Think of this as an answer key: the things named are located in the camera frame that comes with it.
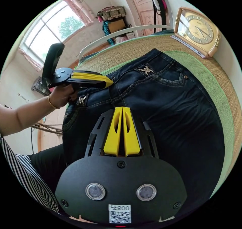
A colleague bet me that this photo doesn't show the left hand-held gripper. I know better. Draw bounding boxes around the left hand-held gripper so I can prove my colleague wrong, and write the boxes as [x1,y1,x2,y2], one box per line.
[47,67,114,98]

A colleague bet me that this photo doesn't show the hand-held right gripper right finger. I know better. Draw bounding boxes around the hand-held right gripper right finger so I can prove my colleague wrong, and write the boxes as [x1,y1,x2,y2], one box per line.
[122,107,142,156]

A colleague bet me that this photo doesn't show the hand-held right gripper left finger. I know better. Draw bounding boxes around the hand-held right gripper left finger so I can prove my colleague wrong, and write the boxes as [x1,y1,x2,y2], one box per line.
[103,107,123,156]

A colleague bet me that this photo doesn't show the black jeans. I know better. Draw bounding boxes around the black jeans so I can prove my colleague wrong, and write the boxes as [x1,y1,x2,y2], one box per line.
[62,48,226,202]

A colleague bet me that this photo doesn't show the person's left forearm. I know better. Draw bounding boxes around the person's left forearm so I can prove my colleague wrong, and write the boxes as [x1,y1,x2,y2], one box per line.
[0,95,61,137]

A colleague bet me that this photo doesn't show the person's left hand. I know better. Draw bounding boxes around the person's left hand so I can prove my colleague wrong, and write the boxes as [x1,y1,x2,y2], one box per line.
[49,85,78,109]

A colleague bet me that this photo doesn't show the cardboard carton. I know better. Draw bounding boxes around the cardboard carton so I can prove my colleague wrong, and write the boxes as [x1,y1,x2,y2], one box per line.
[107,18,127,34]

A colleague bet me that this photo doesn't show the woven basket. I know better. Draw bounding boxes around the woven basket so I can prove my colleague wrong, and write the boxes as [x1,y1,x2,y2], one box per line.
[96,5,127,23]

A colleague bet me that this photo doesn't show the window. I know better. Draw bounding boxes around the window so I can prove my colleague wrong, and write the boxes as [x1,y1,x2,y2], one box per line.
[18,0,85,71]

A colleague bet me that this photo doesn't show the pink curtain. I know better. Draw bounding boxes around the pink curtain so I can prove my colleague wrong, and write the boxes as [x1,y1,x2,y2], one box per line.
[63,0,95,27]

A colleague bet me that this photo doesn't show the person's body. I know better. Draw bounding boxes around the person's body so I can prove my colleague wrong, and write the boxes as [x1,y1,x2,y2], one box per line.
[0,132,80,219]

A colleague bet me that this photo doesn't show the hanging black bag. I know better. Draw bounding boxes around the hanging black bag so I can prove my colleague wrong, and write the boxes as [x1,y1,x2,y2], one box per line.
[149,0,168,26]

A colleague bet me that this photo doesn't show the gold table clock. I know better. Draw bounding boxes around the gold table clock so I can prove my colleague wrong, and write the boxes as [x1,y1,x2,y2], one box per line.
[170,7,221,58]

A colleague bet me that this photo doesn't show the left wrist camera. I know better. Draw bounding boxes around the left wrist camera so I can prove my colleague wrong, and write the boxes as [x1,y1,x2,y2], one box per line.
[42,42,65,83]

